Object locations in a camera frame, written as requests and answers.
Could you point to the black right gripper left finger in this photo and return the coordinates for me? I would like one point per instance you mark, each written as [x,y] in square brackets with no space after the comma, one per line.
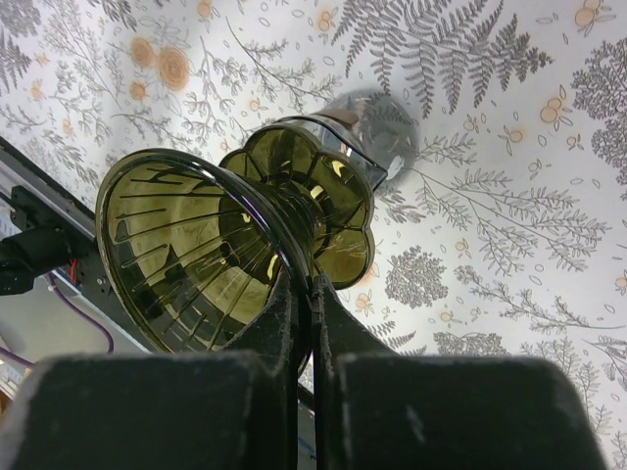
[231,409]

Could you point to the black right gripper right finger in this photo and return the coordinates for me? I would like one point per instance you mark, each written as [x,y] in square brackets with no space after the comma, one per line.
[376,409]

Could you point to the floral patterned tablecloth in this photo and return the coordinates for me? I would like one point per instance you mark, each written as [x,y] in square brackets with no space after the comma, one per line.
[501,228]

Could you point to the green glass coffee dripper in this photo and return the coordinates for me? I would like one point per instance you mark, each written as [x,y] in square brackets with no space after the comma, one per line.
[194,249]

